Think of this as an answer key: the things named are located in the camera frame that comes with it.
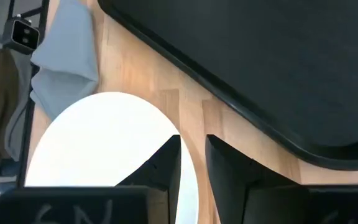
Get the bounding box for grey cloth napkin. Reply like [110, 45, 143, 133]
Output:
[29, 0, 99, 121]

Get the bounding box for small black camera box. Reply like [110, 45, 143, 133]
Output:
[3, 14, 40, 55]

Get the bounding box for black plastic serving tray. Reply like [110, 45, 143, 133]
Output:
[97, 0, 358, 171]

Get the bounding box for white round plate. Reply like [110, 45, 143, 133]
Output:
[24, 91, 200, 224]

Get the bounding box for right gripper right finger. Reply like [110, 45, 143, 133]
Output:
[205, 134, 310, 224]

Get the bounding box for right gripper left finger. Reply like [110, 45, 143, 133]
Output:
[116, 134, 182, 224]

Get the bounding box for black metal rig frame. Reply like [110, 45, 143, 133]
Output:
[7, 0, 51, 189]

